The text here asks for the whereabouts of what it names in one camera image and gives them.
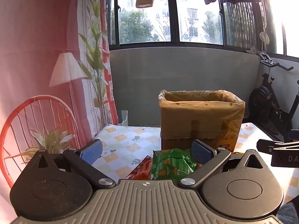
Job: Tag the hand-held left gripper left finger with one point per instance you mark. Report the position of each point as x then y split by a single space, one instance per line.
91 152

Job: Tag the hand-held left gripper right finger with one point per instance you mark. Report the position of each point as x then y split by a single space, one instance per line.
202 151

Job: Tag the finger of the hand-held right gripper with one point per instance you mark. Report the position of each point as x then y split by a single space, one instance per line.
268 145
286 159

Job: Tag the brown cardboard box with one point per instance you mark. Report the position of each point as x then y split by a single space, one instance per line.
225 142

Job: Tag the large green snack packet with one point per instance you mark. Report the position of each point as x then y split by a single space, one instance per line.
172 165

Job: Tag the red snack packet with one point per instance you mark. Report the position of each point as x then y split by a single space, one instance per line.
141 171

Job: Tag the black exercise bike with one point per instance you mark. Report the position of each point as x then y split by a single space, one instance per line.
268 102

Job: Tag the white plastic bin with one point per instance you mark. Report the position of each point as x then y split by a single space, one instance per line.
122 117

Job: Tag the person's grey fuzzy clothing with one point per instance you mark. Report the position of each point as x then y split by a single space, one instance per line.
289 213

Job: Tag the white hanging object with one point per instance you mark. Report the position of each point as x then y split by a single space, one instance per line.
264 37

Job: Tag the printed room scene curtain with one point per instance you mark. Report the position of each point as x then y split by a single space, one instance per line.
35 32

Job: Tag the black framed window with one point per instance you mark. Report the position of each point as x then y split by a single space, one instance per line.
144 23

